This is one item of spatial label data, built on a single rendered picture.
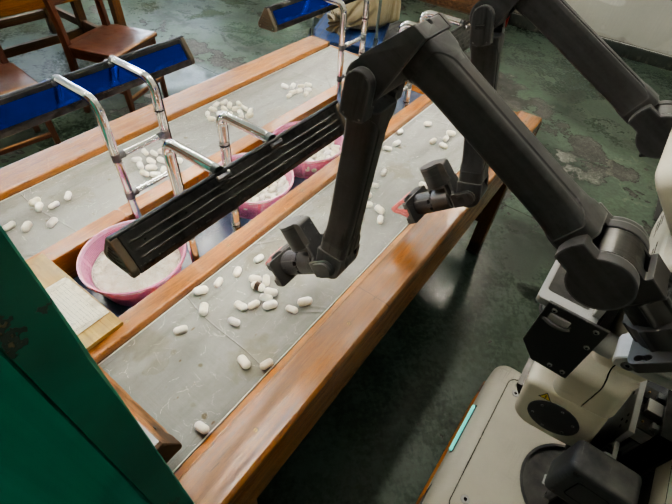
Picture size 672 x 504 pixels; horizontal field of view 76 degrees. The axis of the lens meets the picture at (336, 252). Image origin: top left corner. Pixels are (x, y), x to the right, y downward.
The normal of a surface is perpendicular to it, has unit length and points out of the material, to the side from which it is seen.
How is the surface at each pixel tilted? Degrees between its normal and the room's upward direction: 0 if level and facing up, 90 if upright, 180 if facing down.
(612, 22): 88
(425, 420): 0
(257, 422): 0
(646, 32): 88
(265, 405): 0
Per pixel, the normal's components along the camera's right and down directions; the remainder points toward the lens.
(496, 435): 0.07, -0.69
